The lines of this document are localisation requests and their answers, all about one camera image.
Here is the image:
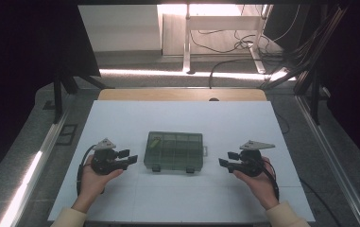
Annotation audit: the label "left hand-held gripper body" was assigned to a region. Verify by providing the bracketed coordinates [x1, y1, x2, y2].
[90, 137, 129, 176]

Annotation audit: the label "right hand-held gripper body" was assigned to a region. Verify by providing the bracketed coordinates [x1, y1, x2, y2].
[231, 139, 277, 178]

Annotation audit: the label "green transparent organizer box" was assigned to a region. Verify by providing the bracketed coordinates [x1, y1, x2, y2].
[143, 131, 208, 174]

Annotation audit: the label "person's left hand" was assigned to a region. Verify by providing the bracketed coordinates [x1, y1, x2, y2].
[77, 154, 124, 206]

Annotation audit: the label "person's right hand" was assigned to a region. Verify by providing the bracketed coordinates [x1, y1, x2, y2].
[231, 156, 280, 211]

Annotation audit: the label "white table cover sheet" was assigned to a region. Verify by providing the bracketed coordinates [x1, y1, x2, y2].
[47, 99, 316, 223]

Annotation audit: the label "black tripod stand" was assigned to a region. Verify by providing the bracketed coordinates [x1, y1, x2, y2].
[52, 70, 116, 125]

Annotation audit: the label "wooden table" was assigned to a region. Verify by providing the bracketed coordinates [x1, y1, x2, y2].
[97, 88, 268, 102]

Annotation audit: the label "black metal stand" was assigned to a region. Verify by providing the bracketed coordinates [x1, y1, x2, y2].
[261, 5, 350, 126]

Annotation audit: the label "white cabinet panel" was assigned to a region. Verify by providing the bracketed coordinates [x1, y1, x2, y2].
[77, 4, 163, 53]

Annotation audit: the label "black computer case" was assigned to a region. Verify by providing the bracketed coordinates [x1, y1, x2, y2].
[263, 4, 323, 52]

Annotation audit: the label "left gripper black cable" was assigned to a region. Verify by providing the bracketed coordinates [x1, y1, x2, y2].
[76, 144, 98, 197]

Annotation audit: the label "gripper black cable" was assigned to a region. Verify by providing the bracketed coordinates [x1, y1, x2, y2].
[76, 144, 98, 197]
[260, 158, 281, 203]

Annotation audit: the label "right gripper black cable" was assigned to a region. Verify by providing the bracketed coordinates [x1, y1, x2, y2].
[260, 158, 281, 203]

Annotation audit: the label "black floor bracket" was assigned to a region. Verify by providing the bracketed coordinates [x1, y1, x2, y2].
[55, 124, 78, 147]

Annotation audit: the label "thin black cable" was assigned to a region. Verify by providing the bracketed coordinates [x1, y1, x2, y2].
[273, 108, 291, 135]

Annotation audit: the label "aluminium rail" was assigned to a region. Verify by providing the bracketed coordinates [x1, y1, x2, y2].
[295, 95, 360, 227]
[0, 103, 72, 227]

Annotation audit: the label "thick black cable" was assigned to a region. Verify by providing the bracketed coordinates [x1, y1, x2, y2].
[299, 178, 343, 227]

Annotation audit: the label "long black floor cable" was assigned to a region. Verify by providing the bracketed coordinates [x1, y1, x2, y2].
[208, 58, 257, 90]

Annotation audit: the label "tangled black floor cables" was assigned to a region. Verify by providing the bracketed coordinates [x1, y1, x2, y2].
[189, 29, 284, 55]

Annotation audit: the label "white desk frame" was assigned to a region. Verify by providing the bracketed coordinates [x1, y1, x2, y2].
[182, 4, 275, 76]

